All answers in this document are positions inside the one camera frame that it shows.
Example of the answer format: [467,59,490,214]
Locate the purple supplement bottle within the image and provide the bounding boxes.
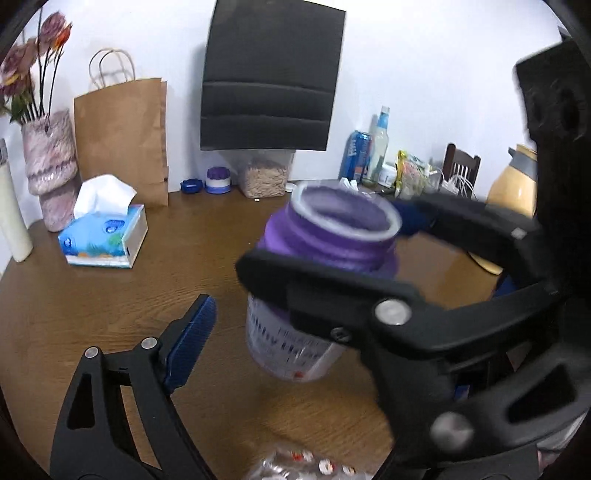
[235,182,402,382]

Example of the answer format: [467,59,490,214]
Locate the yellow thermos jug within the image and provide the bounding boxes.
[487,144,538,217]

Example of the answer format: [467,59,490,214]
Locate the white power strip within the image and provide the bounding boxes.
[436,174,474,199]

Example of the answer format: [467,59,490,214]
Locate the dark wooden chair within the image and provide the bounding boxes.
[443,143,481,187]

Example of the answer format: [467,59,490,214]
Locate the snack packets pile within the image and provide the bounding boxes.
[396,150,440,199]

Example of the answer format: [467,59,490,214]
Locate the blue drink can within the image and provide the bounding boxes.
[339,130,372,182]

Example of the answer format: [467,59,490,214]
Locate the clear container with grains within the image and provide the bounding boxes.
[236,150,294,200]

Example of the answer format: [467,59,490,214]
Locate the blue tissue box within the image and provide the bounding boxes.
[58,174,148,269]

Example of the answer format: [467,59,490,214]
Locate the purple white small jar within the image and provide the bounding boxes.
[205,166,231,195]

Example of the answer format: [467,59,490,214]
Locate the white thermos bottle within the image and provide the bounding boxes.
[0,139,33,263]

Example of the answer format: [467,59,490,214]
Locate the blue bottle cap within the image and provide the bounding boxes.
[180,178,204,195]

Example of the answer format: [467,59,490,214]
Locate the black paper bag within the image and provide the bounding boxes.
[200,1,346,151]

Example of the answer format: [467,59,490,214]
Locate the pink ceramic vase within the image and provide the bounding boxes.
[21,109,81,232]

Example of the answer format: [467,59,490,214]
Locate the brown paper bag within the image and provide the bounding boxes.
[73,47,170,208]

